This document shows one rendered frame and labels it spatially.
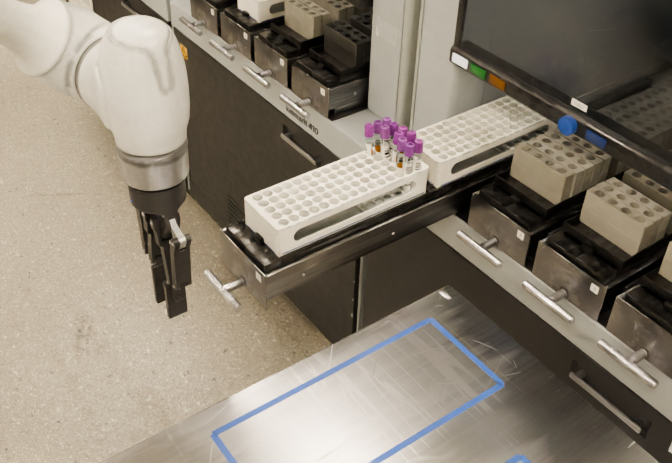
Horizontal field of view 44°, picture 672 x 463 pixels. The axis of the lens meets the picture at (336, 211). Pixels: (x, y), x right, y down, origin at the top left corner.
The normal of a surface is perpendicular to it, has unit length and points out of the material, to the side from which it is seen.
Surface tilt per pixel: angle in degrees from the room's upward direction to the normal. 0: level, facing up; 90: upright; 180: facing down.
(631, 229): 90
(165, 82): 81
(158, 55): 72
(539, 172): 90
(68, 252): 0
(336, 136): 90
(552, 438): 0
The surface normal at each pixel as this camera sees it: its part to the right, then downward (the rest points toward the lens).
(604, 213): -0.82, 0.33
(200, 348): 0.03, -0.79
